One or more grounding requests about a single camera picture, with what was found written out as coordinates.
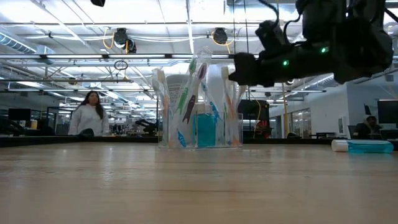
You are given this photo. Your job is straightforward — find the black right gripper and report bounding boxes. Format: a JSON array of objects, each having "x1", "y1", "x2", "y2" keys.
[{"x1": 228, "y1": 40, "x2": 336, "y2": 88}]

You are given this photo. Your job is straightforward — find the plastic toothbrush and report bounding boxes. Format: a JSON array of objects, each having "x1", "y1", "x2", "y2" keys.
[{"x1": 234, "y1": 84, "x2": 247, "y2": 113}]

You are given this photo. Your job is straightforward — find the blue white toothbrush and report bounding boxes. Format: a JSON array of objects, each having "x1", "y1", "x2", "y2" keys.
[
  {"x1": 176, "y1": 129, "x2": 188, "y2": 148},
  {"x1": 200, "y1": 80, "x2": 222, "y2": 123}
]

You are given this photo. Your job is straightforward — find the clear acrylic organizer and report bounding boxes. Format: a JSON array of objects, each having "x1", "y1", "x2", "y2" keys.
[{"x1": 157, "y1": 111, "x2": 244, "y2": 149}]

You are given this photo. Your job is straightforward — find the purple white toothbrush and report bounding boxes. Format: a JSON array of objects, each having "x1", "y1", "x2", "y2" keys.
[{"x1": 182, "y1": 62, "x2": 208, "y2": 124}]

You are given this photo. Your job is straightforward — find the green white toothbrush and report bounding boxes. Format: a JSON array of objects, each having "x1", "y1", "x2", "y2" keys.
[{"x1": 176, "y1": 57, "x2": 198, "y2": 115}]

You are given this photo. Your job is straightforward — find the black equipment rack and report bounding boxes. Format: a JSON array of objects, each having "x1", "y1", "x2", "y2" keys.
[{"x1": 238, "y1": 99, "x2": 270, "y2": 140}]

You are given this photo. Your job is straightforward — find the white hanging conduit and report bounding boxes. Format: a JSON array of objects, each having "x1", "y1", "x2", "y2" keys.
[{"x1": 185, "y1": 0, "x2": 195, "y2": 54}]

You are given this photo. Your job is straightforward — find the walking person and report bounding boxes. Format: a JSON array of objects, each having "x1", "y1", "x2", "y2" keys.
[{"x1": 67, "y1": 90, "x2": 111, "y2": 137}]

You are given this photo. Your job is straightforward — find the seated person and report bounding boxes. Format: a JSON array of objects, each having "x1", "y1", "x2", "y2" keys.
[{"x1": 353, "y1": 114, "x2": 383, "y2": 140}]

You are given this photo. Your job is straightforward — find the small black monitor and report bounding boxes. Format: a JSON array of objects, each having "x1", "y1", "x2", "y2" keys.
[{"x1": 7, "y1": 108, "x2": 32, "y2": 122}]

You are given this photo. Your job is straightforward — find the large black monitor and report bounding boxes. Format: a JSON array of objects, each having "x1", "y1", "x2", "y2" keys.
[{"x1": 377, "y1": 99, "x2": 398, "y2": 124}]

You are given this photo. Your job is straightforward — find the black ceiling cable reel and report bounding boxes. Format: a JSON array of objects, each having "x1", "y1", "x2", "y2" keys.
[
  {"x1": 212, "y1": 27, "x2": 229, "y2": 45},
  {"x1": 125, "y1": 37, "x2": 137, "y2": 54},
  {"x1": 113, "y1": 27, "x2": 129, "y2": 50}
]

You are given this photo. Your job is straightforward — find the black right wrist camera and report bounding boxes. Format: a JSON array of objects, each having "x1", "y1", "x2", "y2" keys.
[{"x1": 254, "y1": 19, "x2": 295, "y2": 60}]

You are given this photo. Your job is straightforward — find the yellow hanging cord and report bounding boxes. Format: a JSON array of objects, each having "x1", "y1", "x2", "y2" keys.
[{"x1": 282, "y1": 83, "x2": 290, "y2": 138}]

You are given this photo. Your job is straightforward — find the silver air duct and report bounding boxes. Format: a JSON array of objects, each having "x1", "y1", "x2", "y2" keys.
[
  {"x1": 0, "y1": 33, "x2": 57, "y2": 56},
  {"x1": 306, "y1": 73, "x2": 336, "y2": 90}
]

